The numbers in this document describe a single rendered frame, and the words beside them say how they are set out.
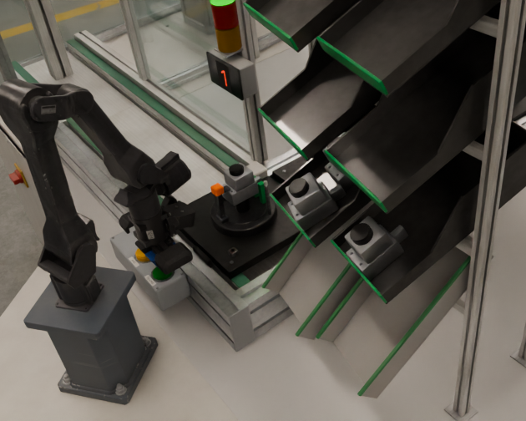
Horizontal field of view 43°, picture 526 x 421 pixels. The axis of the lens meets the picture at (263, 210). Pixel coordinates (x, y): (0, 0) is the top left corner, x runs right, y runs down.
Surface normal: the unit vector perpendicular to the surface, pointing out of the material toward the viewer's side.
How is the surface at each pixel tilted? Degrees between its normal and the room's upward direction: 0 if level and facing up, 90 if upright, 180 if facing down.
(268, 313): 90
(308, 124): 25
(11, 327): 0
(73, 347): 90
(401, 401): 0
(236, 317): 90
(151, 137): 0
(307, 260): 45
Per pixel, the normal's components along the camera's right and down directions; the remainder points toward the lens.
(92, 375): -0.29, 0.64
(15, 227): -0.11, -0.76
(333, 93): -0.48, -0.54
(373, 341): -0.71, -0.29
